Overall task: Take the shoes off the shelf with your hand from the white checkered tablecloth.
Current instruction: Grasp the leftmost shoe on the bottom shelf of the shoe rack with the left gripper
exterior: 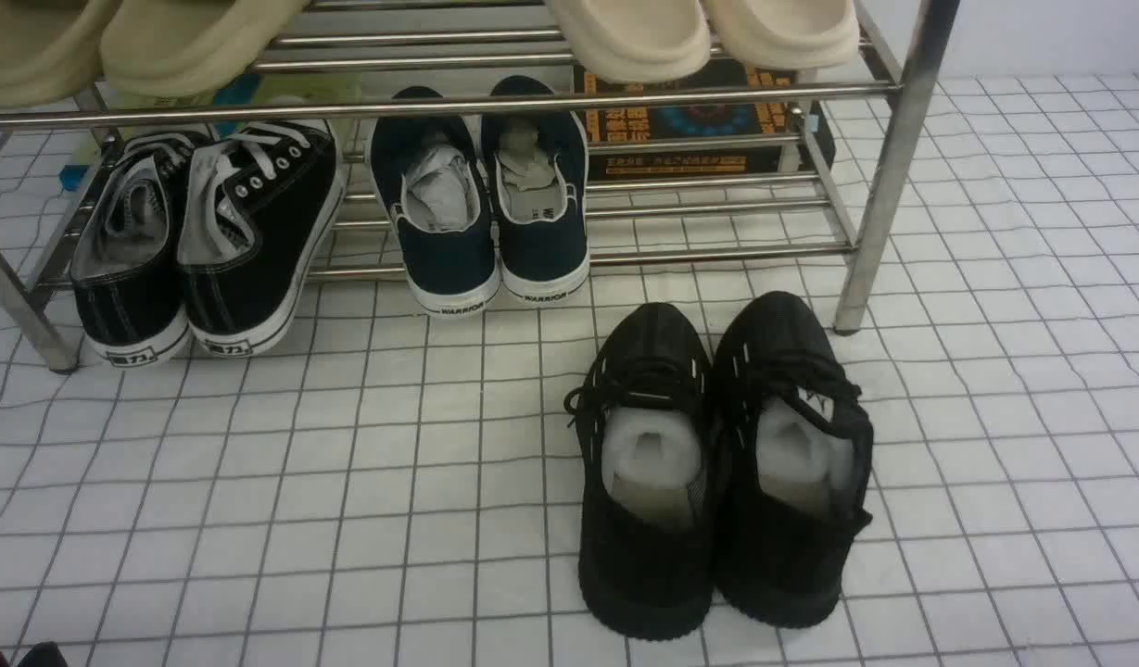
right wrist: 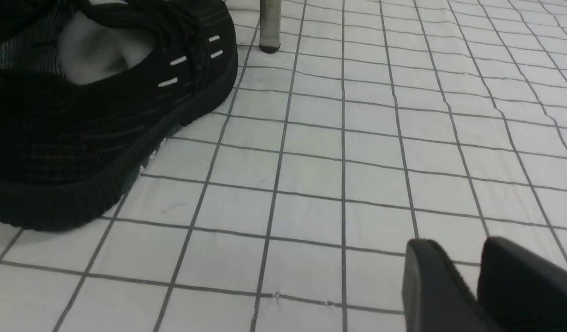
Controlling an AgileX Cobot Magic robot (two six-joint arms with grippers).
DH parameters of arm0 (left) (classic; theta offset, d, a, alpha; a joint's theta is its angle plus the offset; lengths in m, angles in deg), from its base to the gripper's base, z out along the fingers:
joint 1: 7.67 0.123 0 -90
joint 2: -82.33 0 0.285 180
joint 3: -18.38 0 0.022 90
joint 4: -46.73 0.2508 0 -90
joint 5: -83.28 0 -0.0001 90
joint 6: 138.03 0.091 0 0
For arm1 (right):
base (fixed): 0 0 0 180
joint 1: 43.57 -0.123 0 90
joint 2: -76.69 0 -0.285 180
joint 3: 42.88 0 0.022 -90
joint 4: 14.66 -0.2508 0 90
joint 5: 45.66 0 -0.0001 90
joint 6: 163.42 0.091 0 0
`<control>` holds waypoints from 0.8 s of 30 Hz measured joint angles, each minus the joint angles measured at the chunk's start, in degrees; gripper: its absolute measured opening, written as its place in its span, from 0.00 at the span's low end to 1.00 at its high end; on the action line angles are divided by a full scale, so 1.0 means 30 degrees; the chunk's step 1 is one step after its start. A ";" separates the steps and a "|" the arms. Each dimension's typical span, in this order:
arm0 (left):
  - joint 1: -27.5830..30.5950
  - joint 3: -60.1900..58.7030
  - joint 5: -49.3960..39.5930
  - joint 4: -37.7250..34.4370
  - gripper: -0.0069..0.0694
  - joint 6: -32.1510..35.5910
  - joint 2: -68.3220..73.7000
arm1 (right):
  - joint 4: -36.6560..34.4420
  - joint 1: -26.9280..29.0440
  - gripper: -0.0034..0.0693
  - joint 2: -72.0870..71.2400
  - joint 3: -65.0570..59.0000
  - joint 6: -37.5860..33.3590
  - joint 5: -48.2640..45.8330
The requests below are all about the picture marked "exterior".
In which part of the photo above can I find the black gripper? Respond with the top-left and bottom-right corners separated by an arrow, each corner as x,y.
0,642 -> 69,667

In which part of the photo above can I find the black canvas sneaker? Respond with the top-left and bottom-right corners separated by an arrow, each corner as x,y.
68,125 -> 216,369
175,120 -> 349,359

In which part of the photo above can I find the beige slipper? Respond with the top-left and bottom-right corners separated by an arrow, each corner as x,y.
100,1 -> 308,97
544,1 -> 712,83
0,1 -> 120,109
704,1 -> 860,69

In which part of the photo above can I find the navy slip-on shoe left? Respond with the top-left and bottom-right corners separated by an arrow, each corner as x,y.
364,115 -> 501,318

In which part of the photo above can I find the navy slip-on shoe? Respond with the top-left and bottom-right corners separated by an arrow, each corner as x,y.
480,109 -> 590,307
364,115 -> 501,318

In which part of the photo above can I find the navy slip-on shoe right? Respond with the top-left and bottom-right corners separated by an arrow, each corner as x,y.
480,109 -> 590,307

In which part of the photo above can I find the stainless steel shoe rack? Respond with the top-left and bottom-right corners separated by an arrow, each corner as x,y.
0,1 -> 958,374

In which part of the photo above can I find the black knit sneaker left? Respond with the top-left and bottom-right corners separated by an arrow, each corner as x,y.
563,300 -> 716,641

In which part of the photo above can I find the black knit sneaker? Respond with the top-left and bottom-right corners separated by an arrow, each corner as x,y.
706,291 -> 875,629
563,300 -> 716,641

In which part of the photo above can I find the black knit sneaker right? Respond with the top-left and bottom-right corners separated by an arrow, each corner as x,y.
706,291 -> 875,629

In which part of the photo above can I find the black orange box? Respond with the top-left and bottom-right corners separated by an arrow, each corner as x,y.
572,57 -> 797,182

